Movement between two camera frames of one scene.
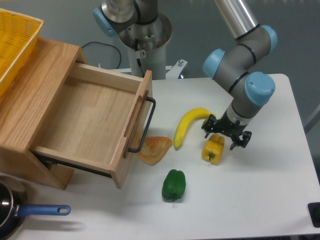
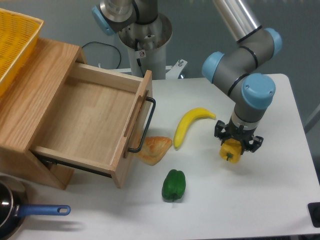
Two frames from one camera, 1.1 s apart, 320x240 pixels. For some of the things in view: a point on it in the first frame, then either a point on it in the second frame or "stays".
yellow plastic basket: (19, 35) stays
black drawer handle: (137, 149) stays
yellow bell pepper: (213, 148) to (231, 150)
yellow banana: (194, 114) stays
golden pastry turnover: (153, 149) stays
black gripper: (225, 126) to (235, 132)
